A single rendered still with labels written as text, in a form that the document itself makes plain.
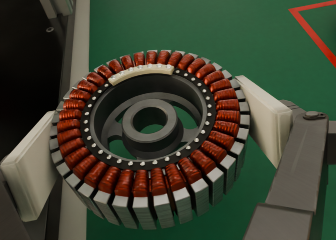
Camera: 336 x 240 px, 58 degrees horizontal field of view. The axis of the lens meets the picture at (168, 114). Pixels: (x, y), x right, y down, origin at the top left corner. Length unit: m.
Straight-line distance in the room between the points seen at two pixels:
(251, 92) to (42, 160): 0.11
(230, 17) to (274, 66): 0.10
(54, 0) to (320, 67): 0.30
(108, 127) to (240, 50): 0.19
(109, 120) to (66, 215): 0.09
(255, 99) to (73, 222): 0.16
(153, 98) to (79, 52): 0.19
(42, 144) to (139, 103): 0.06
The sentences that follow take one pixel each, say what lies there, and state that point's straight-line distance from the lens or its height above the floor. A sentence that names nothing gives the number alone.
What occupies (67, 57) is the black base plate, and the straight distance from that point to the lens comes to 0.35.
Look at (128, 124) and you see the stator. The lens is 0.18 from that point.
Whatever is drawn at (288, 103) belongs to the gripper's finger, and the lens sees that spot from 0.17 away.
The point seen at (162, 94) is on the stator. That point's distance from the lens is 0.20.
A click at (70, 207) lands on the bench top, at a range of 0.25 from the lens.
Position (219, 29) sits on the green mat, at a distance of 0.37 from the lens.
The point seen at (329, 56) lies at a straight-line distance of 0.35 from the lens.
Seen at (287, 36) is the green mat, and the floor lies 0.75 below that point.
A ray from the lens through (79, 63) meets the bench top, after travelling 0.36.
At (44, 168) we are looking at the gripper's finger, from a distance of 0.17.
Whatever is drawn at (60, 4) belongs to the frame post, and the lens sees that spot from 0.40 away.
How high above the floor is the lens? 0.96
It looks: 49 degrees down
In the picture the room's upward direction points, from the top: 10 degrees counter-clockwise
